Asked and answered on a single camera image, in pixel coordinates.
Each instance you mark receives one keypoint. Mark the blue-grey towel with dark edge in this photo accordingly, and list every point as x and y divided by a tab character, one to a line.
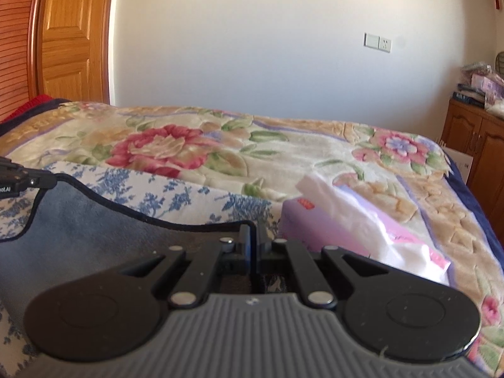
98	228

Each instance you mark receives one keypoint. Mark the white wall socket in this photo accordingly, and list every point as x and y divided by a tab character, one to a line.
384	44

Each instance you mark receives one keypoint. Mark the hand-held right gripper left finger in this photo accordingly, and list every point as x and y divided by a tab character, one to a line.
245	252

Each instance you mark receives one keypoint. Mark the purple tissue pack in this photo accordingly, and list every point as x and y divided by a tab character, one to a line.
334	220

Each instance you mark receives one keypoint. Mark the wooden panel door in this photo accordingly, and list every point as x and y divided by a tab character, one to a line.
73	35

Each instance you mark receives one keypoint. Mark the red cloth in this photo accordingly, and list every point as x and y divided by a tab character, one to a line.
23	106

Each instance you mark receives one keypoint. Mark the round fan grille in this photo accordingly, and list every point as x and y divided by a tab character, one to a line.
500	63

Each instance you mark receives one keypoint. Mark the white cloth with blue flowers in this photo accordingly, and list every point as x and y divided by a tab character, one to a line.
157	195

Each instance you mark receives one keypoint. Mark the dark blue flat box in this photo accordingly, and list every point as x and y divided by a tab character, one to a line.
466	97

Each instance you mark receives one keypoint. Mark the wooden louvered door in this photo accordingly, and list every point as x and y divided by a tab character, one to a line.
15	39

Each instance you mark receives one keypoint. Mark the clear plastic bag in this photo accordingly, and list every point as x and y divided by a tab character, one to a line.
495	107

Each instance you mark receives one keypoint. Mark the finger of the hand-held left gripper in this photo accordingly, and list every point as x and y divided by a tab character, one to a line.
41	181

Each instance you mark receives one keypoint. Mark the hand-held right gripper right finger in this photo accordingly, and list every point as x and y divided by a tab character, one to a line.
261	252

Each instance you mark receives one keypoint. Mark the purple patterned box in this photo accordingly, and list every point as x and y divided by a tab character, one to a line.
488	84

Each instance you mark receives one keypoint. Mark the white cardboard box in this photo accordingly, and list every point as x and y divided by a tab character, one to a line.
458	163

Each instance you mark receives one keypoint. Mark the white light switch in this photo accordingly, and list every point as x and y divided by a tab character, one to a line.
371	41

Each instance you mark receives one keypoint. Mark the wooden cabinet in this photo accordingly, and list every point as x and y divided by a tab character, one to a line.
480	145

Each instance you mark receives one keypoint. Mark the floral plush blanket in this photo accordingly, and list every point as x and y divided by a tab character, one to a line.
275	153

